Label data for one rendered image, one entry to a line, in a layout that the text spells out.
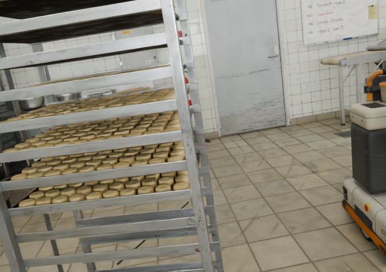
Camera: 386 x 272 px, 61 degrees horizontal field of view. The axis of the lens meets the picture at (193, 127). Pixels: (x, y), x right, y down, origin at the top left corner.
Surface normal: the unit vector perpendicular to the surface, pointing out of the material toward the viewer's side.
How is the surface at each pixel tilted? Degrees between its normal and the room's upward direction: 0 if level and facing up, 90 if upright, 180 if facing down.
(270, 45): 90
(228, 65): 90
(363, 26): 90
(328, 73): 90
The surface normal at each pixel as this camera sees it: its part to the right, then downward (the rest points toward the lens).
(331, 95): 0.11, 0.21
